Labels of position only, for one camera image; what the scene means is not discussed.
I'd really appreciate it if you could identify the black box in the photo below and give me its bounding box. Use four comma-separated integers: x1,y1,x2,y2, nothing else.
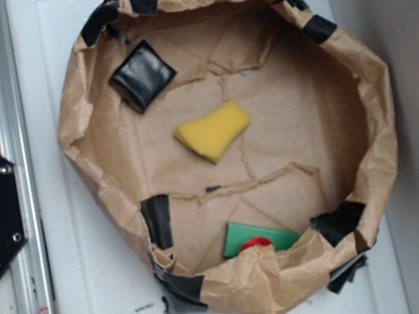
109,40,177,114

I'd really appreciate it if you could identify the yellow sponge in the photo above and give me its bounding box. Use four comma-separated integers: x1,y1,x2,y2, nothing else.
173,101,250,163

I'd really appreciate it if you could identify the brown paper bag bin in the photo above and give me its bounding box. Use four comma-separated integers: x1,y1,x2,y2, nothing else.
57,0,398,314

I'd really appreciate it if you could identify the green flat block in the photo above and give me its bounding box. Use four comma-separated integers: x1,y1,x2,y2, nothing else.
223,222,300,258

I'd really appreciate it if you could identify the small red object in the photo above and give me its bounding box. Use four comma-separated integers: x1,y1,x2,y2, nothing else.
238,236,273,254

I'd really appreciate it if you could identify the aluminium extrusion rail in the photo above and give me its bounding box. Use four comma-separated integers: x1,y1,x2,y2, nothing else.
0,0,58,314

